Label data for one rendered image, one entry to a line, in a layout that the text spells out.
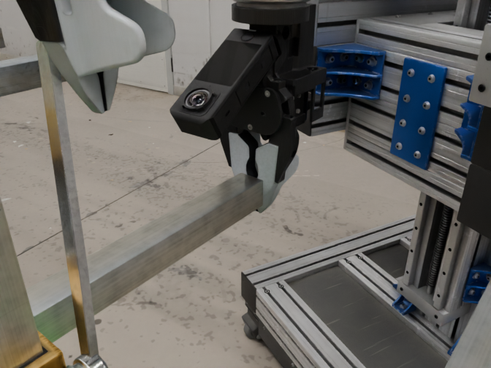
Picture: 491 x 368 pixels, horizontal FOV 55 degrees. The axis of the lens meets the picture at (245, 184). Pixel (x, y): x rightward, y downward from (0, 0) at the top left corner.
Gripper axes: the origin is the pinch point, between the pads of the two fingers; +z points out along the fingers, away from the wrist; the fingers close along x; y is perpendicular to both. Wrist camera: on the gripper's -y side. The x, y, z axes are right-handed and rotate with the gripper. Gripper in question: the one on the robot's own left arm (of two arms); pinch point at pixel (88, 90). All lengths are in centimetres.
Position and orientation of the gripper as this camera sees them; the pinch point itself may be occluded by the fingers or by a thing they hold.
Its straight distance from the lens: 31.7
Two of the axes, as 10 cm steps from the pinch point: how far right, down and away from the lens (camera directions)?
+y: 9.5, 1.4, -2.8
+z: 0.0, 8.9, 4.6
